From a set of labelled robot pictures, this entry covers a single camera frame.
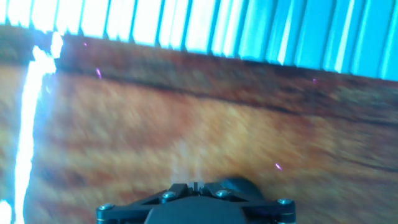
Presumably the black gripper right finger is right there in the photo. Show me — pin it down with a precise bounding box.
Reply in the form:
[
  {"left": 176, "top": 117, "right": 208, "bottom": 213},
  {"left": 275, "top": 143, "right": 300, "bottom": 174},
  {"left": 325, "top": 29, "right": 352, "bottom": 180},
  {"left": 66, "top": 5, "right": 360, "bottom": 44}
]
[{"left": 197, "top": 182, "right": 296, "bottom": 224}]

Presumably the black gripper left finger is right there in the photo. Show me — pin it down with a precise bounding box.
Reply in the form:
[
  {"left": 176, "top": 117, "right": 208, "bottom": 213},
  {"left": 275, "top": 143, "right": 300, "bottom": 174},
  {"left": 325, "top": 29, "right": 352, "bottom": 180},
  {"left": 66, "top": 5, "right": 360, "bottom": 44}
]
[{"left": 95, "top": 182, "right": 197, "bottom": 224}]

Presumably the black mesh pen holder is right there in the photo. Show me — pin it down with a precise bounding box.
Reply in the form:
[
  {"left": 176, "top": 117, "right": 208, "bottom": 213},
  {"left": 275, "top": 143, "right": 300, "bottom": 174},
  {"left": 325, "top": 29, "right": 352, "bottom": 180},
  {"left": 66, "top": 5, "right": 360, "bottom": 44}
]
[{"left": 217, "top": 176, "right": 267, "bottom": 202}]

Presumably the glossy wooden board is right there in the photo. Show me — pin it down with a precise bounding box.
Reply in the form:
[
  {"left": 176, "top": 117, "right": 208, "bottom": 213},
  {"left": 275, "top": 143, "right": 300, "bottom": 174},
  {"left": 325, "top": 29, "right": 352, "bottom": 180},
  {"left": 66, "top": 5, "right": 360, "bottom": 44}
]
[{"left": 0, "top": 24, "right": 398, "bottom": 224}]

